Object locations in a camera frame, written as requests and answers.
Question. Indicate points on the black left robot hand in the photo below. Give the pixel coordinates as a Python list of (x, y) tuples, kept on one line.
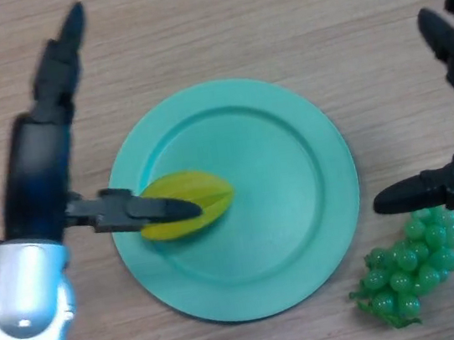
[(38, 179)]

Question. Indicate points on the yellow starfruit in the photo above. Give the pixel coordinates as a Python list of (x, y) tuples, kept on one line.
[(197, 199)]

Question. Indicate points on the green round plate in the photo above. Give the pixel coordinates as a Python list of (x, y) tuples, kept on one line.
[(282, 204)]

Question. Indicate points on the green grape bunch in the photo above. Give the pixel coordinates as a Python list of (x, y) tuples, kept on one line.
[(406, 273)]

